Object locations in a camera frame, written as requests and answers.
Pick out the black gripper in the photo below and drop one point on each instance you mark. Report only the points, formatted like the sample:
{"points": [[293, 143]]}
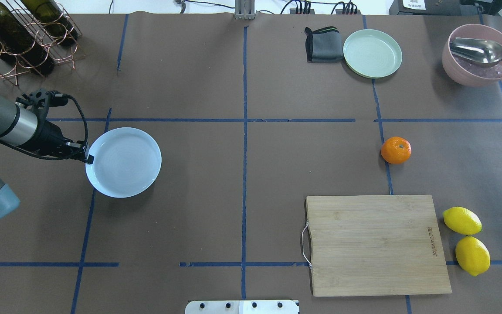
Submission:
{"points": [[49, 135]]}

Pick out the light blue plate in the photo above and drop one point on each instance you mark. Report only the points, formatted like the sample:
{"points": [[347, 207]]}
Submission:
{"points": [[126, 162]]}

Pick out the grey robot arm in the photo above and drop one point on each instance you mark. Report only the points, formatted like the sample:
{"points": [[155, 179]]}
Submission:
{"points": [[24, 127]]}

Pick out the light green plate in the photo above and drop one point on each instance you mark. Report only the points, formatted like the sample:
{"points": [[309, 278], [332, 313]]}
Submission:
{"points": [[372, 53]]}

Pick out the pink bowl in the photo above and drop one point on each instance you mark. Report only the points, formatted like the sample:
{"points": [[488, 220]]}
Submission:
{"points": [[467, 73]]}

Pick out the metal scoop spoon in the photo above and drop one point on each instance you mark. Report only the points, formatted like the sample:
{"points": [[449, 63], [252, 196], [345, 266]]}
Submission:
{"points": [[478, 51]]}

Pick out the lower yellow lemon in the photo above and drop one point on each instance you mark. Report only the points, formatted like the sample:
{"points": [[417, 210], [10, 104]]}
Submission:
{"points": [[462, 220]]}

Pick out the yellow lemon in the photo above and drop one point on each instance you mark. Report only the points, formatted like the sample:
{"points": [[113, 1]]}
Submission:
{"points": [[472, 255], [462, 220]]}

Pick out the orange mandarin fruit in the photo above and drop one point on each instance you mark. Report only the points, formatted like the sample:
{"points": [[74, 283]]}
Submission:
{"points": [[396, 150]]}

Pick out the upper yellow lemon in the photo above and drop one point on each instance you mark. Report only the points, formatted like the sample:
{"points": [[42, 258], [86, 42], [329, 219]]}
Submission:
{"points": [[472, 255]]}

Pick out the lower dark wine bottle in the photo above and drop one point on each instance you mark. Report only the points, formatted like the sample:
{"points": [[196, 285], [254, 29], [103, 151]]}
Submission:
{"points": [[54, 21]]}

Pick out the dark wine bottle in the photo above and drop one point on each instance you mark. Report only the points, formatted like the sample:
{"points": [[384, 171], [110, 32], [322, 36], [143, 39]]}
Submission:
{"points": [[19, 42], [54, 21]]}

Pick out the upper dark wine bottle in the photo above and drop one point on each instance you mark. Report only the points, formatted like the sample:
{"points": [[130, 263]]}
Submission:
{"points": [[19, 42]]}

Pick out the wooden cutting board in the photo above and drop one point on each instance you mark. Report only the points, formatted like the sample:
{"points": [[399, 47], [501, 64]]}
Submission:
{"points": [[375, 245]]}

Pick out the folded grey cloth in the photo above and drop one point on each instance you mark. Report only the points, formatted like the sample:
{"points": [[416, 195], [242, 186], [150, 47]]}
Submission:
{"points": [[324, 45]]}

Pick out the black power strip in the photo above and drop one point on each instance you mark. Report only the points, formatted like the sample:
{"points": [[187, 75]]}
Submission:
{"points": [[306, 7]]}

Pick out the copper wire bottle rack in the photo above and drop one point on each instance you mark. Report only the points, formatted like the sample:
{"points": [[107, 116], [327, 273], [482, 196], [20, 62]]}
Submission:
{"points": [[36, 36]]}

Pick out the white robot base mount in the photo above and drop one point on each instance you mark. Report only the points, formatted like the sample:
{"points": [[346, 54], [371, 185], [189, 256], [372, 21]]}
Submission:
{"points": [[243, 307]]}

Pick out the grey metal camera post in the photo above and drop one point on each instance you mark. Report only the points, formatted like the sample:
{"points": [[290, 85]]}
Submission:
{"points": [[244, 10]]}

